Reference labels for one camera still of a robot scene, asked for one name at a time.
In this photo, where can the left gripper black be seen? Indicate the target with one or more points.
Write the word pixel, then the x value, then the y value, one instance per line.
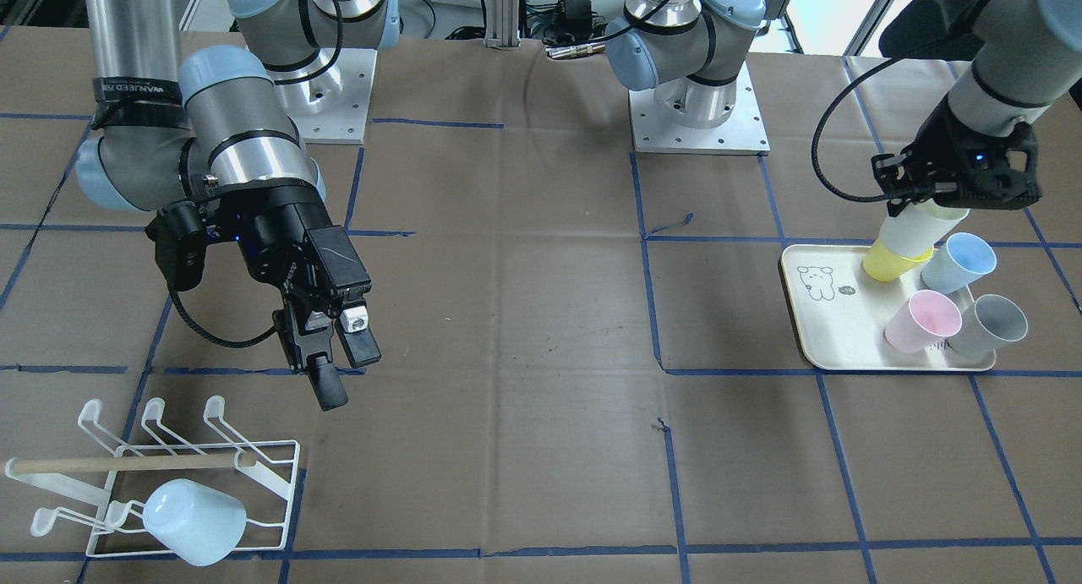
pixel 940 149

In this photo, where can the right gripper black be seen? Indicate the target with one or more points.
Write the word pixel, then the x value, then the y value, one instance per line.
pixel 269 239

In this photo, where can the white plastic cup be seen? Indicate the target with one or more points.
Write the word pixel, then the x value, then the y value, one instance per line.
pixel 916 229

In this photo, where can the light blue cup front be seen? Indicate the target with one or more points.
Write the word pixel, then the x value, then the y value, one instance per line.
pixel 198 523

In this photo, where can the light blue cup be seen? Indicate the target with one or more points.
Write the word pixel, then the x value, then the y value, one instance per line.
pixel 198 523
pixel 963 259

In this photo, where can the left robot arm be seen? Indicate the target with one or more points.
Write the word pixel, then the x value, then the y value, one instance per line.
pixel 1024 53

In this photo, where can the yellow plastic cup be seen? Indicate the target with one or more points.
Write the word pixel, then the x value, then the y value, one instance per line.
pixel 883 265

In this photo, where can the light blue cup back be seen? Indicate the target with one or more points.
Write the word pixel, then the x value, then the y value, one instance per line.
pixel 963 259

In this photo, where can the pink plastic cup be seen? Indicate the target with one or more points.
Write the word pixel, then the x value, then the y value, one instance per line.
pixel 928 317

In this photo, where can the grey plastic cup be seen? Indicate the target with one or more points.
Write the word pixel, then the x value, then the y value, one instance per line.
pixel 991 322

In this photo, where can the cream plastic tray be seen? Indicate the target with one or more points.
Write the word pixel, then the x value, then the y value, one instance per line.
pixel 840 313

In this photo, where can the black power adapter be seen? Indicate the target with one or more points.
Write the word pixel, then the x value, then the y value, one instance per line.
pixel 574 14

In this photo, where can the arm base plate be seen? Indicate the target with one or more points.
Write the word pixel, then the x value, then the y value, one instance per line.
pixel 332 108
pixel 684 117

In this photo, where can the white wire cup rack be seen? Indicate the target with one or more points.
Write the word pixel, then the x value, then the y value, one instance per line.
pixel 107 494

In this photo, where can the aluminium frame post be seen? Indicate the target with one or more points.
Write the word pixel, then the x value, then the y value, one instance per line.
pixel 502 23

